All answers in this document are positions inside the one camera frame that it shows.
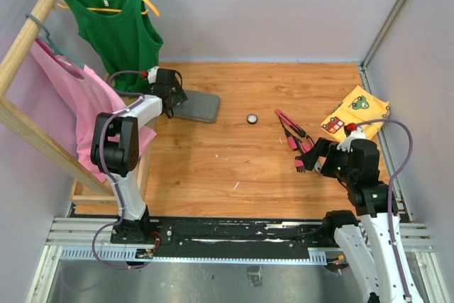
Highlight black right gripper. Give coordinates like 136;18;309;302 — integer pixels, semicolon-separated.
300;136;356;182

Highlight grey plastic tool case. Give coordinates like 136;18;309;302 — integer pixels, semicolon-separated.
174;90;221;123

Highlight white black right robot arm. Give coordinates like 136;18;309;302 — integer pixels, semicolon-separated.
301;136;423;302

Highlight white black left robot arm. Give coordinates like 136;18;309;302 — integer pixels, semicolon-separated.
90;67;187;243

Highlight pink hex key set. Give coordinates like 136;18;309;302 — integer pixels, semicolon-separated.
294;156;306;172

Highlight pink black screwdriver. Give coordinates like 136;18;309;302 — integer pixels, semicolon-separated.
279;119;298;151

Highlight pink utility knife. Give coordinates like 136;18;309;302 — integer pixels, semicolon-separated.
275;109;306;138

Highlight black electrical tape roll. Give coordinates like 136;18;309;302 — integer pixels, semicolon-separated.
246;114;258;125

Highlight yellow patterned cloth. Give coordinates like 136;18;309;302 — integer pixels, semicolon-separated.
321;86;390;142

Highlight green tank top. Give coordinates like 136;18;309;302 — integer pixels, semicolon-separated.
64;0;163;93

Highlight pink shirt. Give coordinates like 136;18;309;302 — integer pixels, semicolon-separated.
28;37;157;184

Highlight grey clothes hanger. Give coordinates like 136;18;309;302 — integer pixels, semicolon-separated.
26;13;85;85

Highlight wooden clothes rack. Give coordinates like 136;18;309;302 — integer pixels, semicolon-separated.
0;0;157;206

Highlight pink handled pliers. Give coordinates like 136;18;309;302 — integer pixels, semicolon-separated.
297;135;315;154

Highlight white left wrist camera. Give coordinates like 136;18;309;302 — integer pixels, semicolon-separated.
140;66;160;84

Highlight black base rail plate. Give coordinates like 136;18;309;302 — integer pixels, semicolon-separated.
109;214;355;258

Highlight aluminium frame post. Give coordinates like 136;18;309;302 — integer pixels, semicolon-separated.
358;0;432;70

